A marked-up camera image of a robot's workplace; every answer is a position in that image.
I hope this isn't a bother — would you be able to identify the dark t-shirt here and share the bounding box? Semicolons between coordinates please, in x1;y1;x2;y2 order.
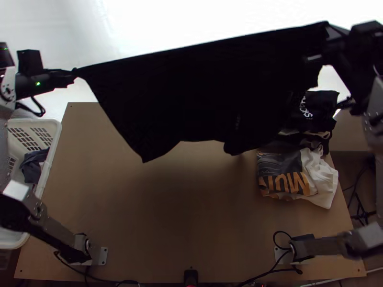
71;21;330;164

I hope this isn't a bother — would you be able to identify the grey t-shirt with orange print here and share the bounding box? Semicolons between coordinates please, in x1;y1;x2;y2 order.
256;148;310;201

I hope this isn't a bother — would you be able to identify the white t-shirt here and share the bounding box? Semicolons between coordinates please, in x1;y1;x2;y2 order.
296;148;339;210

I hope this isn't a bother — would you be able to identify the white laundry basket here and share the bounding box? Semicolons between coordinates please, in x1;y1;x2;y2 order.
0;119;63;249

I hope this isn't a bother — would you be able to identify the blue-grey garment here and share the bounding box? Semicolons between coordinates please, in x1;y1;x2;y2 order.
20;147;50;185

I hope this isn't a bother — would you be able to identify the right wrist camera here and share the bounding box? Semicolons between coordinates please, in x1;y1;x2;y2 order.
350;20;381;45

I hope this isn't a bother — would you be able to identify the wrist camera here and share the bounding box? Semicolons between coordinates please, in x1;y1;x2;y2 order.
350;20;381;45
16;49;44;73

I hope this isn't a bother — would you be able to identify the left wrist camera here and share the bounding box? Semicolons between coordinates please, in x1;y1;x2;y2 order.
16;49;44;73

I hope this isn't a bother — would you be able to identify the black cable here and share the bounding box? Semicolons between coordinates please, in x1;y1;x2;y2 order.
272;230;304;276
53;250;91;285
15;95;45;118

